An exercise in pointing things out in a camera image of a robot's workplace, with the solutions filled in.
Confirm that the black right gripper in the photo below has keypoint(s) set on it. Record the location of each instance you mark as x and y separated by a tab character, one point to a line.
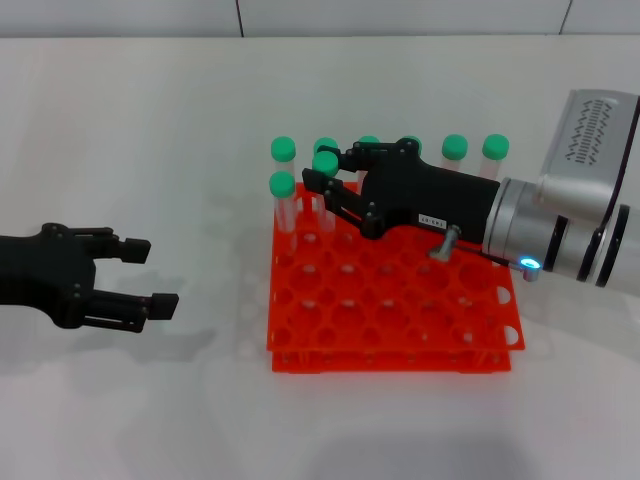
430	195

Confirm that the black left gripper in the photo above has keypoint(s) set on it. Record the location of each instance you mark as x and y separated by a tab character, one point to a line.
45	275

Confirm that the clear test tube green cap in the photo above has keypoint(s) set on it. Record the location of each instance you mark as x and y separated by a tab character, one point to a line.
369	139
322	143
324	162
419	147
283	148
495	145
455	146
281	183

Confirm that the orange test tube rack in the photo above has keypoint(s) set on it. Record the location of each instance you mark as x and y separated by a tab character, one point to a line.
350	364

